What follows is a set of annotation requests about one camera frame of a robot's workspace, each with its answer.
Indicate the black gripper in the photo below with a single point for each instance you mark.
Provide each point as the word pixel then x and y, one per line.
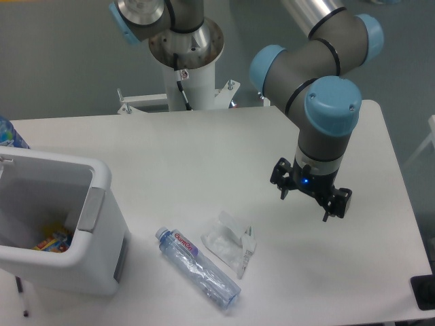
pixel 320 187

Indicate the clear plastic bag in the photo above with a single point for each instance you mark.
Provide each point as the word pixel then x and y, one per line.
pixel 232 240

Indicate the clear plastic water bottle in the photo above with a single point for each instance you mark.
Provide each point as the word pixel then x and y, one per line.
pixel 198 268

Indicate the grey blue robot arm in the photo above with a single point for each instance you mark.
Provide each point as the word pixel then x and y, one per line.
pixel 307 85

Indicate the white plastic trash can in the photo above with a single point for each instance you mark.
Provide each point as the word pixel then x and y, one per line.
pixel 40 188

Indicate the black device at table edge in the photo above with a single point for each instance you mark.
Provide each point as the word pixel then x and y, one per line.
pixel 423 289

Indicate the colourful snack wrapper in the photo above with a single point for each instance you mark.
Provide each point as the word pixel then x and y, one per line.
pixel 58 239

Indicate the blue labelled bottle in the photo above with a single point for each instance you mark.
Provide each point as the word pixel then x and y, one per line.
pixel 10 137

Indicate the black pen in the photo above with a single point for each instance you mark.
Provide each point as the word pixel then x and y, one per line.
pixel 20 289

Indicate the white frame at right edge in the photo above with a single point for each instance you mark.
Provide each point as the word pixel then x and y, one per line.
pixel 428 141

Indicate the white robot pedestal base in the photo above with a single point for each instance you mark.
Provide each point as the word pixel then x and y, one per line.
pixel 187 61

